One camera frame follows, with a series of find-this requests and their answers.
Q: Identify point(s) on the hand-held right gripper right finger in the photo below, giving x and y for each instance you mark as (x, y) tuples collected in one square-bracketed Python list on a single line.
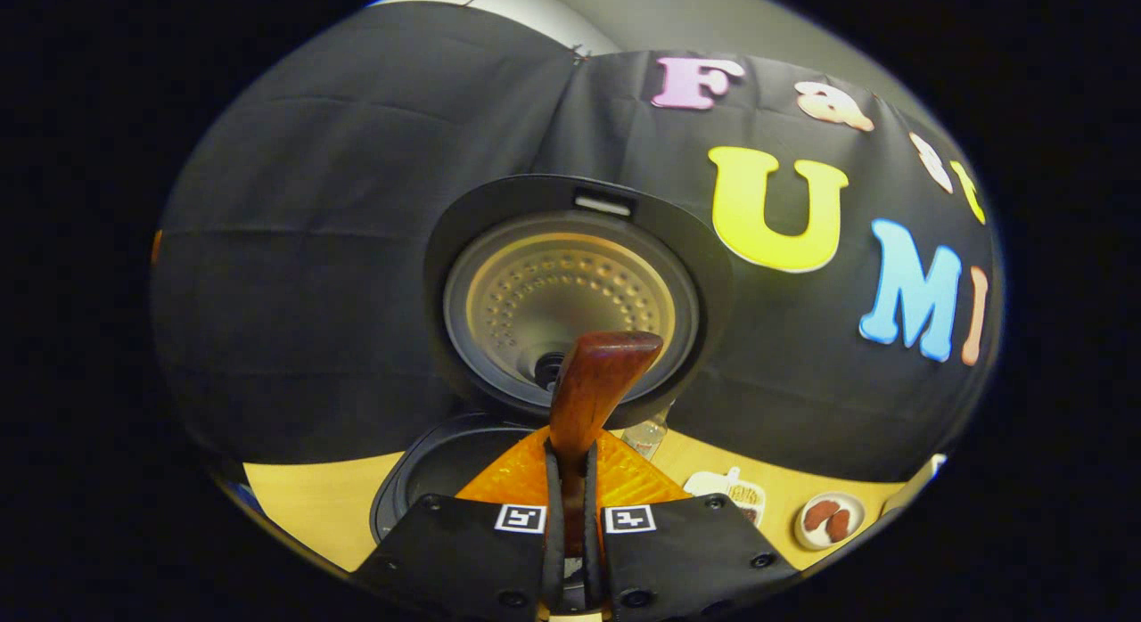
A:
[(591, 542)]

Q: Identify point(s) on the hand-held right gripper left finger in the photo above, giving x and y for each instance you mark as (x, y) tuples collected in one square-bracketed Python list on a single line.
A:
[(552, 533)]

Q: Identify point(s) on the brown wooden spoon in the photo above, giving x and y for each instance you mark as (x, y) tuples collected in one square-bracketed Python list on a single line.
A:
[(597, 381)]

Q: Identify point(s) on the dark grey rice cooker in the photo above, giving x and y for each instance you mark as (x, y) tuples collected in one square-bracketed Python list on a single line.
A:
[(570, 283)]

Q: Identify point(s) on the small clear glass bottle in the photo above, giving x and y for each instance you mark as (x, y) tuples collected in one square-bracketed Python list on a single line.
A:
[(646, 439)]

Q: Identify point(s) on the white divided grain dish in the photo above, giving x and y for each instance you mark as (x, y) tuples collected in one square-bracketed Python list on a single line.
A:
[(713, 484)]

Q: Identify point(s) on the red meat piece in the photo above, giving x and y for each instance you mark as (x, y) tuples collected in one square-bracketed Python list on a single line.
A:
[(839, 526), (818, 515)]

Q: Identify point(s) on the white round plate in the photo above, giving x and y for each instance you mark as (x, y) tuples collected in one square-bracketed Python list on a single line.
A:
[(858, 515)]

